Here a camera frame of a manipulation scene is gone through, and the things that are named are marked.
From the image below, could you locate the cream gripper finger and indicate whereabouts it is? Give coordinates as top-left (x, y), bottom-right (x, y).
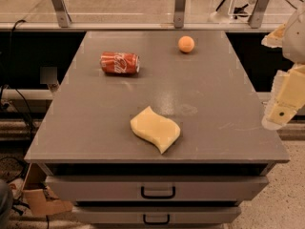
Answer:
top-left (261, 64), bottom-right (305, 130)
top-left (261, 24), bottom-right (286, 48)

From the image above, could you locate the yellow wavy sponge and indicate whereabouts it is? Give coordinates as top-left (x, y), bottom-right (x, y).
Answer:
top-left (130, 107), bottom-right (181, 155)

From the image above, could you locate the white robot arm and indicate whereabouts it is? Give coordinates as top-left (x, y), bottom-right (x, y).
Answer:
top-left (261, 7), bottom-right (305, 130)

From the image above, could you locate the red coke can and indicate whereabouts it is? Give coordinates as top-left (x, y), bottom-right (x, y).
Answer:
top-left (100, 52), bottom-right (140, 74)

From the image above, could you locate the orange ball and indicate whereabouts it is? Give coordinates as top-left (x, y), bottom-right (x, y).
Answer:
top-left (178, 36), bottom-right (194, 53)

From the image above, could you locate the grey drawer cabinet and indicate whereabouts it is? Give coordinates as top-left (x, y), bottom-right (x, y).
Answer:
top-left (26, 31), bottom-right (289, 229)

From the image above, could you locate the lower grey drawer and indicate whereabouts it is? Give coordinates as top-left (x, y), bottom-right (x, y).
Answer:
top-left (72, 207), bottom-right (241, 225)

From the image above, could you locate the grey drawer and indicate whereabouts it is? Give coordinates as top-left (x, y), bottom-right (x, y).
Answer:
top-left (46, 176), bottom-right (269, 202)
top-left (72, 207), bottom-right (241, 225)

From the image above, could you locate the upper grey drawer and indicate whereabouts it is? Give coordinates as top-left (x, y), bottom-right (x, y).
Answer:
top-left (46, 176), bottom-right (269, 202)

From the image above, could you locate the cardboard box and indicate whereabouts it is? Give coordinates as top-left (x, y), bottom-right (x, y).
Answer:
top-left (22, 164), bottom-right (72, 217)

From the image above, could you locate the right metal bracket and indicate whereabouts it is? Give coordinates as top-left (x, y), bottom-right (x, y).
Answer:
top-left (248, 0), bottom-right (270, 29)

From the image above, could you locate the metal bracket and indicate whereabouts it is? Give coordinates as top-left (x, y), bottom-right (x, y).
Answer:
top-left (173, 0), bottom-right (186, 29)
top-left (51, 0), bottom-right (71, 28)
top-left (248, 0), bottom-right (270, 29)

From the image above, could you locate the middle metal bracket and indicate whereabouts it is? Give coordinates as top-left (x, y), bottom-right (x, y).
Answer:
top-left (173, 0), bottom-right (186, 29)

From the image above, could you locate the black upper drawer handle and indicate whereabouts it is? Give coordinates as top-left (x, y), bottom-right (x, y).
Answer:
top-left (140, 186), bottom-right (176, 199)

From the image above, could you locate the black drawer handle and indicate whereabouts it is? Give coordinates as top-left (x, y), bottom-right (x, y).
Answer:
top-left (142, 214), bottom-right (171, 225)
top-left (140, 186), bottom-right (176, 199)

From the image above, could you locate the black lower drawer handle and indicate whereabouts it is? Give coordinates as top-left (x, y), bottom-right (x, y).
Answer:
top-left (142, 214), bottom-right (171, 225)

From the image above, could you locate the left metal bracket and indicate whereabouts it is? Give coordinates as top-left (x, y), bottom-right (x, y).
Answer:
top-left (51, 0), bottom-right (71, 28)

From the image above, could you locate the black cable left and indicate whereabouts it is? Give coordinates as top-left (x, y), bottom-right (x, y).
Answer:
top-left (0, 18), bottom-right (36, 141)

